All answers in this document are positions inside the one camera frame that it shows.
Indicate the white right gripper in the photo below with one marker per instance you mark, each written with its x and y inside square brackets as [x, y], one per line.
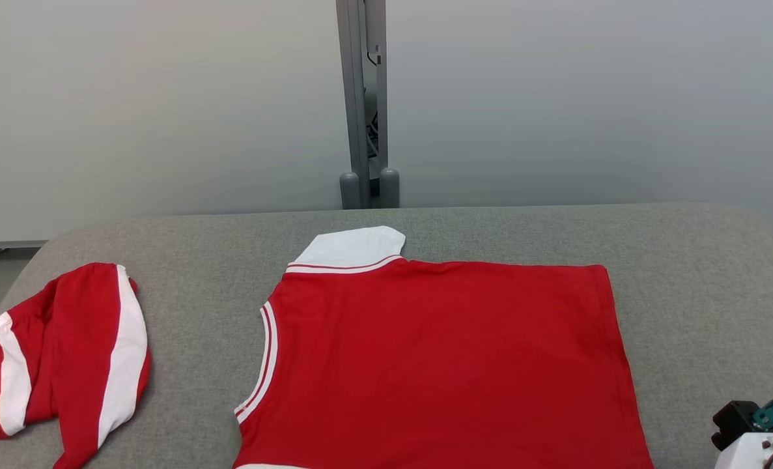
[747, 456]

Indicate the red white basketball jersey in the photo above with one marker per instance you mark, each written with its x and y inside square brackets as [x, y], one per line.
[438, 365]

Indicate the red shorts with white stripes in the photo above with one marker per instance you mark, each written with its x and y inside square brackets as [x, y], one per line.
[73, 352]

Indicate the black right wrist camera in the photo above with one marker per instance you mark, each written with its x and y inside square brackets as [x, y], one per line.
[732, 422]

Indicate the grey cylindrical post foot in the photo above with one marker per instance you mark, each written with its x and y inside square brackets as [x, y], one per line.
[349, 192]
[389, 189]

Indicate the grey metal partition post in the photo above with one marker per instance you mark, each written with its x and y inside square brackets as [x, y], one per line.
[350, 98]

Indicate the grey wall baseboard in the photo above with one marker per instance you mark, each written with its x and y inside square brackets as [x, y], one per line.
[8, 245]

